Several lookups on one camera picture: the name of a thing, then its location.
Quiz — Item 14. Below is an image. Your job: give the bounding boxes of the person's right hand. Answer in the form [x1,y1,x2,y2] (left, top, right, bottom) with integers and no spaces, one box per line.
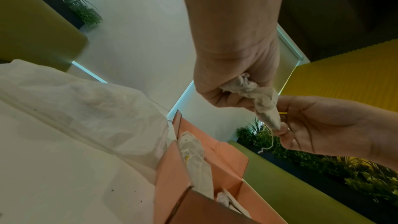
[272,95,381,157]

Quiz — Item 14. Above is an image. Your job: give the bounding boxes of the person's left hand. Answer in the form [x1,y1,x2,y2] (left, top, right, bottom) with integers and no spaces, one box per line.
[173,0,294,113]

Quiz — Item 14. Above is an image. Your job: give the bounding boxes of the white tea bag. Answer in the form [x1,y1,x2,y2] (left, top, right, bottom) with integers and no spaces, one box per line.
[220,72,282,131]

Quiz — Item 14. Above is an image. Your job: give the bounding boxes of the person's right forearm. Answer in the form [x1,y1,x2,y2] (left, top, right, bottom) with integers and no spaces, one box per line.
[374,110,398,173]

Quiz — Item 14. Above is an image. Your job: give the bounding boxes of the green artificial plants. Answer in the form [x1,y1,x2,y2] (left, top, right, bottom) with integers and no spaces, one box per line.
[235,117,398,207]
[36,0,104,28]

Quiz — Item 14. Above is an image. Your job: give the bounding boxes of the yellow corrugated panel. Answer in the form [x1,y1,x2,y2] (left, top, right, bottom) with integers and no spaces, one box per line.
[279,38,398,111]

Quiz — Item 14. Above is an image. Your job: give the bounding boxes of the green sofa backrest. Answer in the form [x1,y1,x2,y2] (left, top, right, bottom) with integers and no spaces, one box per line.
[0,0,90,73]
[228,140,377,224]

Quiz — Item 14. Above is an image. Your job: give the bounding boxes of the orange cardboard box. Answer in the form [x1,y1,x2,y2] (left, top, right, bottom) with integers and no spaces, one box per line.
[153,109,272,224]

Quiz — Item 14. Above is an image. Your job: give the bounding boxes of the row of wrapped tea bags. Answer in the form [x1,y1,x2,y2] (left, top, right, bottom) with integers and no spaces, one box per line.
[177,131,253,219]

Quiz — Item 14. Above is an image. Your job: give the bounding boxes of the white plastic bag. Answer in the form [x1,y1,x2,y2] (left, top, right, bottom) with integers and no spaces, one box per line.
[0,59,178,185]

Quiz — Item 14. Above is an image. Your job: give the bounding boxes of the white tea bag string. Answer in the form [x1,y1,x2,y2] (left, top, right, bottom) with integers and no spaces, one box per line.
[257,129,275,155]

